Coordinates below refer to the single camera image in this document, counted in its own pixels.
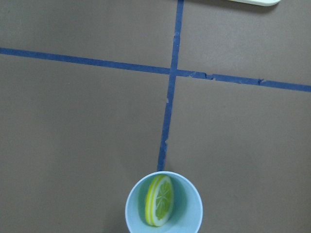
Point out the cream bear serving tray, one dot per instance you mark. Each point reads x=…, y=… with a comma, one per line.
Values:
x=265, y=3

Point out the light blue plastic cup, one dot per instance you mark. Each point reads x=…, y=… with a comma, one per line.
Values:
x=187, y=212

